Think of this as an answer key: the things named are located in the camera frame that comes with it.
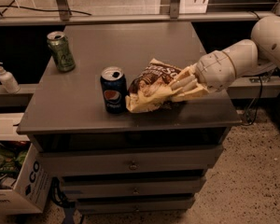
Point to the white pump bottle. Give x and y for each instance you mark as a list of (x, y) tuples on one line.
[(8, 81)]

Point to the white cardboard box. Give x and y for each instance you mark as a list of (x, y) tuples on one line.
[(30, 191)]

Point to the green soda can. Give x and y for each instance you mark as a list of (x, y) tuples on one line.
[(60, 51)]

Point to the grey drawer cabinet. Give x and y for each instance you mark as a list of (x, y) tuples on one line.
[(114, 163)]

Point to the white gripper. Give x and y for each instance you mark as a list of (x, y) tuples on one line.
[(213, 68)]

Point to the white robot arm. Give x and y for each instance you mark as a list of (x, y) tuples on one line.
[(249, 56)]

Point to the brown chip bag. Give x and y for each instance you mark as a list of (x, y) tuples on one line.
[(151, 88)]

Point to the green snack bags in box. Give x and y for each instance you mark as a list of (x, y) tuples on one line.
[(11, 162)]

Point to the blue pepsi can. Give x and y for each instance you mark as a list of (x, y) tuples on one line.
[(114, 88)]

